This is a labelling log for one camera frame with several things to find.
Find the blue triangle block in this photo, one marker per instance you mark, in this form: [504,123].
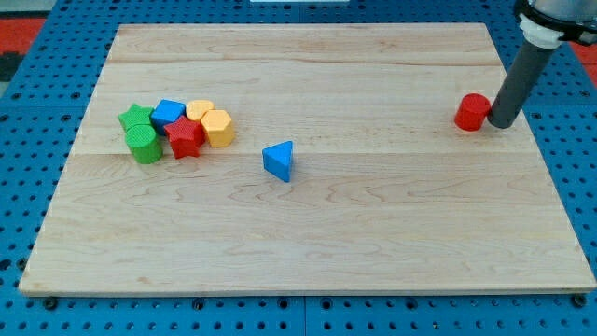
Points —
[278,160]

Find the wooden board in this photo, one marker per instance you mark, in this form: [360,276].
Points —
[387,196]

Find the yellow hexagon block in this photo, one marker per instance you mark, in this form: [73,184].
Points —
[218,127]

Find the red star block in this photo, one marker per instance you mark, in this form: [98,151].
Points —
[185,137]

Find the yellow heart block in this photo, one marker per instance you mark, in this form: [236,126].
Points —
[196,109]

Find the blue cube block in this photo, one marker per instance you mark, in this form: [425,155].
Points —
[166,112]

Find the green cylinder block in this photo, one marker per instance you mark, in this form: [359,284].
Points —
[144,144]

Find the green star block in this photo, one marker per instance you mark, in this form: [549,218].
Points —
[136,115]

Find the red cylinder block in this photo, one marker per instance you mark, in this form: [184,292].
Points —
[472,111]

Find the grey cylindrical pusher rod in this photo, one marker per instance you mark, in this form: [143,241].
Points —
[521,77]

